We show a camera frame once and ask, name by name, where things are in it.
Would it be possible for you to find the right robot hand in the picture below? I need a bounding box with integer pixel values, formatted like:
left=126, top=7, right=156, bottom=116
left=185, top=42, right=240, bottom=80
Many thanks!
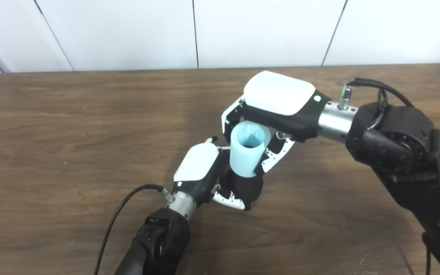
left=221, top=71, right=331, bottom=177

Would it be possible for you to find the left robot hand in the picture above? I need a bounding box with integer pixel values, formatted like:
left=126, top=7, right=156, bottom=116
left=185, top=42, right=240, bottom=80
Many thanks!
left=172, top=136, right=252, bottom=211

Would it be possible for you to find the black nozzle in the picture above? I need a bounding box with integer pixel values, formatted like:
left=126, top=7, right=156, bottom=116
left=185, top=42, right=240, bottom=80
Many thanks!
left=220, top=170, right=264, bottom=203

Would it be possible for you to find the light-blue hose piece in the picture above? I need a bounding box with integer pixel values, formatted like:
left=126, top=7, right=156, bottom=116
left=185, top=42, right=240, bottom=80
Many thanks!
left=229, top=121, right=272, bottom=178

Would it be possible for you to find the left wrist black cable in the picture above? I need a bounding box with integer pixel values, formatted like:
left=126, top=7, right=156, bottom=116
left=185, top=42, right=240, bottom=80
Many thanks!
left=94, top=184, right=175, bottom=275

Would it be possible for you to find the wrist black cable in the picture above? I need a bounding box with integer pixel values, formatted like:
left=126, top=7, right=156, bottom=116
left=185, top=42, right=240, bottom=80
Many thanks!
left=94, top=184, right=175, bottom=275
left=338, top=78, right=415, bottom=130

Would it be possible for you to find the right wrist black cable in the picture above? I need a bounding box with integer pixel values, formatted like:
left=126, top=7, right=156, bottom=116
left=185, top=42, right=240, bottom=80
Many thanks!
left=338, top=78, right=415, bottom=130

